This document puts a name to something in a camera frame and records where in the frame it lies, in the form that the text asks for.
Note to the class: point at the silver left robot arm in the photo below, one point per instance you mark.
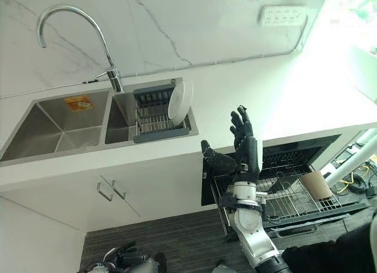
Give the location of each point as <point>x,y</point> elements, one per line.
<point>141,267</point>

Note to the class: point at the brown cup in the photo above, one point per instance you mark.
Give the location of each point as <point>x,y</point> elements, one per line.
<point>316,184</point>

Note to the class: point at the white power strip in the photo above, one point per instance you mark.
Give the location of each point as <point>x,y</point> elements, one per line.
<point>282,16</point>

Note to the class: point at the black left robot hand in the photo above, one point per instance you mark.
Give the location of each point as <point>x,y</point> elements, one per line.
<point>131,257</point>

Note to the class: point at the round sink knob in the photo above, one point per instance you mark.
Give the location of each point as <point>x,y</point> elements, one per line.
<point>173,80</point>

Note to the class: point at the stainless steel double sink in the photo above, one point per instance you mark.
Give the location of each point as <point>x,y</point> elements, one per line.
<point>59,131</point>

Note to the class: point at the white round plate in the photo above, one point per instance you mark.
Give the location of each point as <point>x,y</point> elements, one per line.
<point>180,103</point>

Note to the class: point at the white tube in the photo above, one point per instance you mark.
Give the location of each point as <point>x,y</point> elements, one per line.
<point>350,158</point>

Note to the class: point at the person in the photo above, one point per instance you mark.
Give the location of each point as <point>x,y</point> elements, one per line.
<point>338,249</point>

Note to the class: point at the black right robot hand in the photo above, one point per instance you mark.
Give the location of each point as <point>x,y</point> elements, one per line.
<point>246,155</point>

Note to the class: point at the chrome gooseneck faucet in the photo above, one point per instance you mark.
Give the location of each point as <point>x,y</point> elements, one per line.
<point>109,63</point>

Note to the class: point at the orange sticker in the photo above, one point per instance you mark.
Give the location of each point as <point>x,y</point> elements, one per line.
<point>79,103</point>

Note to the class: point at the black built-in dishwasher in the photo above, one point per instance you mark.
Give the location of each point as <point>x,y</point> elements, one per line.
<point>294,155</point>

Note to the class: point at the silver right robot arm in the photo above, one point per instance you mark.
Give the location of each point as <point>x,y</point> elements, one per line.
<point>250,226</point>

